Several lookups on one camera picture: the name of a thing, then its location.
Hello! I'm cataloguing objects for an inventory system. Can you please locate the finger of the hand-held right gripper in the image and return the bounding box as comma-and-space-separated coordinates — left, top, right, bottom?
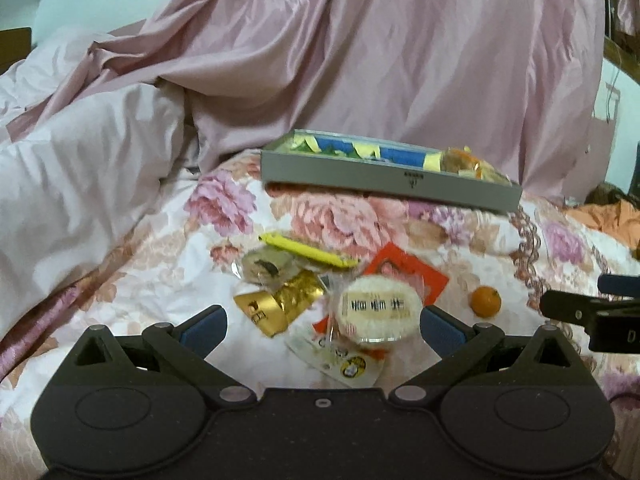
597, 273, 640, 297
539, 289, 640, 323

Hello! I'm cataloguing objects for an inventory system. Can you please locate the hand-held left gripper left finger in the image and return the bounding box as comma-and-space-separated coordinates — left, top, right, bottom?
72, 305, 257, 409

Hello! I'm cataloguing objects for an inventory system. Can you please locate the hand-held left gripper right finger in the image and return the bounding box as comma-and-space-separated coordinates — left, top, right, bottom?
389, 304, 571, 409

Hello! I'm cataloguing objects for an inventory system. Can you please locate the small orange mandarin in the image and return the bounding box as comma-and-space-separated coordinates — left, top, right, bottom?
469, 285, 503, 319

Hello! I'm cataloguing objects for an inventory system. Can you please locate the round rice cracker packet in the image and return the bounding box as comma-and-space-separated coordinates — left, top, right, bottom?
324, 270, 427, 347

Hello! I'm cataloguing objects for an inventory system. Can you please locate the clear twisted biscuit packet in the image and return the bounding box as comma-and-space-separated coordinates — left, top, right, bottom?
239, 249, 302, 292

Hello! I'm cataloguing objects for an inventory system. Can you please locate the grey cardboard box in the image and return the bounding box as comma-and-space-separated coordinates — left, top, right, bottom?
260, 129, 524, 214

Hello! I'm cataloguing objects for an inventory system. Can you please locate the orange cloth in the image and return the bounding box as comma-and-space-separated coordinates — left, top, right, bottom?
567, 199, 640, 262

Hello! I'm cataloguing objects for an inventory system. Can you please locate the gold foil snack packet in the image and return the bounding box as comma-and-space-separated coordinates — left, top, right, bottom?
233, 270, 327, 339

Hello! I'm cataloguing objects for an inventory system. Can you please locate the floral bedsheet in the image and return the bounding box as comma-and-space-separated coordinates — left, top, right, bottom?
0, 147, 640, 480

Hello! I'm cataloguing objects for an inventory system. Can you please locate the dark brown cloth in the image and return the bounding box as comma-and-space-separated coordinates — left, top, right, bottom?
584, 182, 627, 207

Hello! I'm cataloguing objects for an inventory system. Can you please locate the white packet with round label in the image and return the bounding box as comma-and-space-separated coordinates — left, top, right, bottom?
286, 310, 388, 389

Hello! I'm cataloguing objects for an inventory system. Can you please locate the yellow stick packet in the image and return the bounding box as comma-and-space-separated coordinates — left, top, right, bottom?
259, 231, 361, 269

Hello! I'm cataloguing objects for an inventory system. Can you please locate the clear wrapped pastry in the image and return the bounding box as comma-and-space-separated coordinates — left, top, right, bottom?
440, 145, 512, 184

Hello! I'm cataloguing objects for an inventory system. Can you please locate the blue and yellow snack packet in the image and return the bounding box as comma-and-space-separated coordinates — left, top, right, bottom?
320, 134, 443, 172

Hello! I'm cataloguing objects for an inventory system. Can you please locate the white duvet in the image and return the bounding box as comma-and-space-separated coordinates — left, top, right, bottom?
0, 29, 202, 342

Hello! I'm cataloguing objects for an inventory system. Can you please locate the pink satin quilt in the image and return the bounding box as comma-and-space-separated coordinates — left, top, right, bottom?
7, 0, 608, 202

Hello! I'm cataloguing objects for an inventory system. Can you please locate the wooden headboard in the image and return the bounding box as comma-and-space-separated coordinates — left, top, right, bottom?
0, 27, 32, 75

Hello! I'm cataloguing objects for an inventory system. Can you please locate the white wall fixture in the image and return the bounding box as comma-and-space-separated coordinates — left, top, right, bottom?
606, 82, 622, 123

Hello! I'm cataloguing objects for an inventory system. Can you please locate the wooden bed frame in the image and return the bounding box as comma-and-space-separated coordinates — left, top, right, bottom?
601, 0, 640, 92

